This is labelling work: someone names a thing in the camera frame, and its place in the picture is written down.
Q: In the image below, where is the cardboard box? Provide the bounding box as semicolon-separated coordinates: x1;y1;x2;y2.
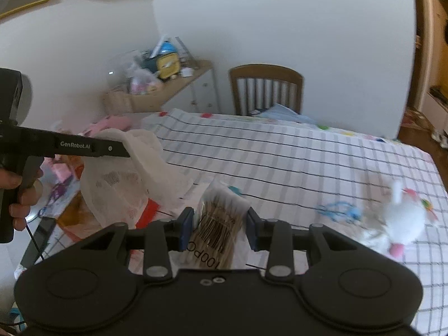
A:
103;89;165;115

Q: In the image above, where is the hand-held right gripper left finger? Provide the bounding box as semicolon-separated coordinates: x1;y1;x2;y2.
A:
79;207;195;284

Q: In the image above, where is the white plastic bag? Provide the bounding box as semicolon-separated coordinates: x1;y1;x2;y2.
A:
80;128;195;229

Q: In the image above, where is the plastic bag of snacks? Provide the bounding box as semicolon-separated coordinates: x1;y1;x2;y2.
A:
128;66;164;95

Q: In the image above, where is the cotton swab pack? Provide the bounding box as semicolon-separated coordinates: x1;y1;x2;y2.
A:
171;180;251;271

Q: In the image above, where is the light blue cloth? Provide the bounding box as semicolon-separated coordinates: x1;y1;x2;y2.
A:
250;103;318;125

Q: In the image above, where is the pair of white shoes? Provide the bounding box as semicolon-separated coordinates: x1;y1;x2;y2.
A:
432;128;448;148

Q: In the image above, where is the blue ball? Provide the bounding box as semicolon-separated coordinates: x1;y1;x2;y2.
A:
159;40;179;59

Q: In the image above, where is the pink cloth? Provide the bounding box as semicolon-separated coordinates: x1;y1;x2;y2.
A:
82;115;136;138

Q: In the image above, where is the red rectangular box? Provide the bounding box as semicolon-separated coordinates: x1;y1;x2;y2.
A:
58;196;167;239

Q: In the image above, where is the grey and wood wall cabinet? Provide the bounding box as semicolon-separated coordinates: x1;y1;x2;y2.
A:
413;0;448;123

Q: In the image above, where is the person's left hand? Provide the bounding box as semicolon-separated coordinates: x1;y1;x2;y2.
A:
0;168;45;232

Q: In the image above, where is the wooden chair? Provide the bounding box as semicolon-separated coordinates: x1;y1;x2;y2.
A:
229;64;304;116

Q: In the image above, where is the white plush bunny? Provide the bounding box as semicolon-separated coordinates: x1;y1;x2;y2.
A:
380;178;440;262

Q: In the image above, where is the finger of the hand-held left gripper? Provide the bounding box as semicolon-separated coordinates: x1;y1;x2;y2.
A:
96;139;131;158

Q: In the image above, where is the light wood side cabinet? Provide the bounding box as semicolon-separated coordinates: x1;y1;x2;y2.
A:
103;59;221;116

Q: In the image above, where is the blue face mask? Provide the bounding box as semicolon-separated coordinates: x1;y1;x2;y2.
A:
316;201;362;223

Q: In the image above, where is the black grid white tablecloth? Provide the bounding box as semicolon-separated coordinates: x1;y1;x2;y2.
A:
142;108;448;336

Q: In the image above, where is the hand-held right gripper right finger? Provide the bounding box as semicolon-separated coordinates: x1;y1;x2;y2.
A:
245;207;354;284

